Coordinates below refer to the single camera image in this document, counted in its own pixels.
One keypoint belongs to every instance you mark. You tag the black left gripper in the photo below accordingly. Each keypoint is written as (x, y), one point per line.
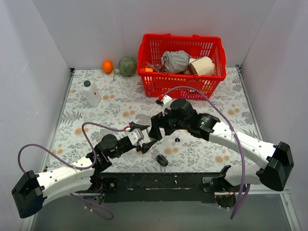
(138, 145)

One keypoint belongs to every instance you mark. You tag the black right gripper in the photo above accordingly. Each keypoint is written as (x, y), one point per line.
(161, 123)

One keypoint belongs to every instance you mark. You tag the white earbud charging case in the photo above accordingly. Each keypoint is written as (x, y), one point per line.
(145, 132)

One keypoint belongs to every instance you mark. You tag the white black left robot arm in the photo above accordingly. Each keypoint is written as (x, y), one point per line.
(35, 190)

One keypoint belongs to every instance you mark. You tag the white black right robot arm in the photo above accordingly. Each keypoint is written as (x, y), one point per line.
(273, 163)

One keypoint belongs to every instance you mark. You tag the black earbud charging case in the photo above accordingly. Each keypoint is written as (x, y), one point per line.
(162, 160)

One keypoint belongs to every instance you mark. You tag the clear plastic snack wrapper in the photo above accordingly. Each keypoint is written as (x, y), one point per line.
(156, 67)

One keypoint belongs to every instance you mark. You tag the white bottle black cap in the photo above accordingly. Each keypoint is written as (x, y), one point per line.
(91, 93)

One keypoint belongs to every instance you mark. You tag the red plastic shopping basket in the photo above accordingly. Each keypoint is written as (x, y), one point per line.
(183, 84)

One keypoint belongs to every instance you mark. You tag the crumpled grey bag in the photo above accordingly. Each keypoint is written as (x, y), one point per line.
(175, 62)

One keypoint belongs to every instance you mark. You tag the green melon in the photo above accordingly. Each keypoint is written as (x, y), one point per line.
(127, 67)

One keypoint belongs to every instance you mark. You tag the beige paper roll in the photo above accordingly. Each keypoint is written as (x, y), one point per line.
(201, 66)

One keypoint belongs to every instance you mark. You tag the orange fruit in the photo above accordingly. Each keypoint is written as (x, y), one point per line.
(107, 66)

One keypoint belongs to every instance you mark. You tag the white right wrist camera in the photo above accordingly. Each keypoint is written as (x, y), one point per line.
(164, 101)

